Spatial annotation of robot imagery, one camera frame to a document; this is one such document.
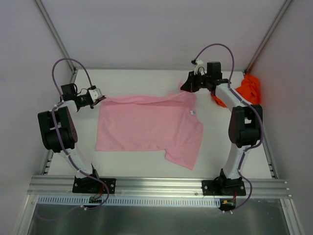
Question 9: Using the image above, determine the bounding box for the pink t shirt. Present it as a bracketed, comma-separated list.
[95, 91, 203, 170]

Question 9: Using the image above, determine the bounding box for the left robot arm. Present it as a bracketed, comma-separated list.
[38, 83, 106, 192]

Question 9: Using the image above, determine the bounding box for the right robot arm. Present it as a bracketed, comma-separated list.
[180, 59, 264, 196]

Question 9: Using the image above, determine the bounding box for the orange t shirt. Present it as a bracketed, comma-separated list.
[210, 74, 261, 109]

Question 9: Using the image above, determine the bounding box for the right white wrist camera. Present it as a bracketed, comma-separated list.
[191, 59, 205, 75]

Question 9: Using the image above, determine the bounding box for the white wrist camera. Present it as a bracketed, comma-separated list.
[88, 86, 103, 102]
[191, 59, 205, 75]

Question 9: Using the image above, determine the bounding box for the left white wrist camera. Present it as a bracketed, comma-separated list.
[88, 86, 103, 102]

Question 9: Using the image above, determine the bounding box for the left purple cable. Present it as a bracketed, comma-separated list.
[51, 57, 111, 211]

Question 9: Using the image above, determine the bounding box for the purple cable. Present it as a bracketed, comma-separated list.
[191, 43, 265, 211]
[51, 57, 111, 211]

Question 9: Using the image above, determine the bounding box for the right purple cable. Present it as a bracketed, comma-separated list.
[191, 43, 265, 211]

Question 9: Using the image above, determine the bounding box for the left aluminium frame post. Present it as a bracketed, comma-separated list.
[33, 0, 78, 74]

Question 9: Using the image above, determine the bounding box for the aluminium frame post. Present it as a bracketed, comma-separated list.
[244, 0, 293, 74]
[33, 0, 78, 74]

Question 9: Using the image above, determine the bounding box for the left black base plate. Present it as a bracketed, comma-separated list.
[72, 177, 116, 194]

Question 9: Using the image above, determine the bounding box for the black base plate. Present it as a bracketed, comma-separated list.
[201, 180, 246, 196]
[72, 177, 116, 194]

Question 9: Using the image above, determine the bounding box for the aluminium mounting rail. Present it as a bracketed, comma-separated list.
[27, 175, 292, 199]

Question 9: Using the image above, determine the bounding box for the right aluminium frame post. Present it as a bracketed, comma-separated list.
[244, 0, 293, 74]

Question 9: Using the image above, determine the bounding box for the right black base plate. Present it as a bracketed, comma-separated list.
[201, 180, 246, 196]

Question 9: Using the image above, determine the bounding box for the slotted cable duct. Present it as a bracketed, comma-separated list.
[37, 195, 221, 208]

